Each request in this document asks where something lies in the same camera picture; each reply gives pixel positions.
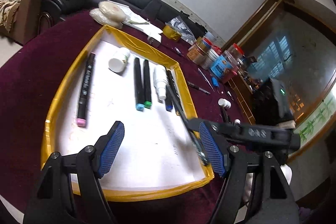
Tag white label jar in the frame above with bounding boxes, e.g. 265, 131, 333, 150
201, 46, 222, 70

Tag pink jar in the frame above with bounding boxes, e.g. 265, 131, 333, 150
225, 43, 245, 73

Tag yellow tape roll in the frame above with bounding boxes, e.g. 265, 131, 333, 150
162, 25, 181, 42

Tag white bottle red cap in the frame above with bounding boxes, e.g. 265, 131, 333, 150
153, 65, 168, 101

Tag white plastic bag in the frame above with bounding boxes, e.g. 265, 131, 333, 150
89, 1, 127, 29

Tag black marker light-blue cap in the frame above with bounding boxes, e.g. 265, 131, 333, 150
134, 57, 145, 111

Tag yellow taped cardboard tray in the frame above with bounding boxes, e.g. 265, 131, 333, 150
41, 26, 214, 202

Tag wooden cabinet counter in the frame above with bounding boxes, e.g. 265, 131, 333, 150
228, 74, 256, 124

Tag white bottle yellow cap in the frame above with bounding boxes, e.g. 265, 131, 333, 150
108, 47, 130, 73

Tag white power adapter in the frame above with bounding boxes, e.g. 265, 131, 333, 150
147, 33, 162, 48

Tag black marker blue caps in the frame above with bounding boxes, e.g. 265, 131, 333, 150
165, 85, 174, 112

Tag black marker yellow caps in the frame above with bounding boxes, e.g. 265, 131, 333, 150
220, 106, 231, 124

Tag black marker green cap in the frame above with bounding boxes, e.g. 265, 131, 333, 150
143, 60, 152, 109

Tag green tracker device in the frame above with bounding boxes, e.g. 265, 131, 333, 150
251, 78, 294, 126

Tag clear black gel pen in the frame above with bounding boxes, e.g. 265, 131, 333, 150
187, 81, 210, 95

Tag white gloved right hand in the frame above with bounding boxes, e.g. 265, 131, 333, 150
242, 164, 293, 203

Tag silver metal pen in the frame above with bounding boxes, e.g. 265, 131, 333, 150
198, 68, 215, 92

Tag white paper sheets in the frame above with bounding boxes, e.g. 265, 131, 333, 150
114, 2, 163, 36

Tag black marker pink cap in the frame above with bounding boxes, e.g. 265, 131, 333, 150
76, 53, 96, 127

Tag blue cartoon label jar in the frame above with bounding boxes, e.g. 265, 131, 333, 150
210, 51, 238, 84

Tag orange label jar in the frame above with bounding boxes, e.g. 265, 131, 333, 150
187, 37, 213, 65

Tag thin black pen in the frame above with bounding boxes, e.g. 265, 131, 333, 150
166, 70, 210, 166

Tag blue battery pack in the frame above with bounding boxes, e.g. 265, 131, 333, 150
211, 77, 219, 88

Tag dark grey sofa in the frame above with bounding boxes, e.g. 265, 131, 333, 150
38, 0, 207, 38

